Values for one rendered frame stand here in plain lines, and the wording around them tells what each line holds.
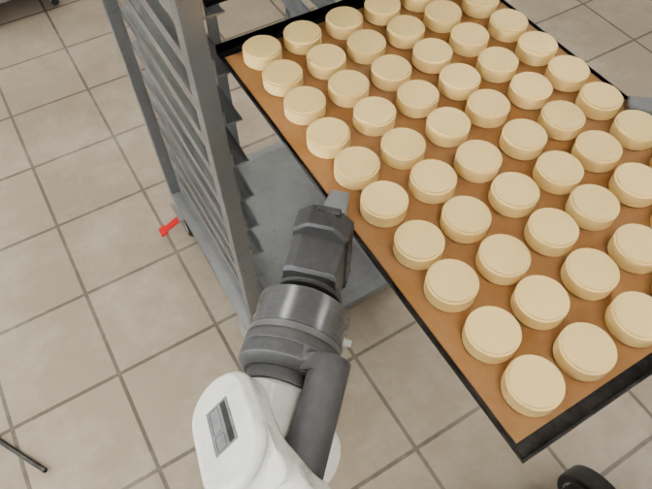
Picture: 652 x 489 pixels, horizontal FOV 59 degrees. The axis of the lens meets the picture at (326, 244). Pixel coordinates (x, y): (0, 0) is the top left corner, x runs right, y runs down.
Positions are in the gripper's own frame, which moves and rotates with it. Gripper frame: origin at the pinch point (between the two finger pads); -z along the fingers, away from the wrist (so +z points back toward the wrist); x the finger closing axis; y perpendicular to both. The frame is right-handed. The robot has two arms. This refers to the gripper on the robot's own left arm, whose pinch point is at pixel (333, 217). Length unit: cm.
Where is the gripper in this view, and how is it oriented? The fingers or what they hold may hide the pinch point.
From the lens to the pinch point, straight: 60.5
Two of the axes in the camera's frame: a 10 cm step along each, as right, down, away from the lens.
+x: 0.1, -5.5, -8.3
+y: -9.7, -2.1, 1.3
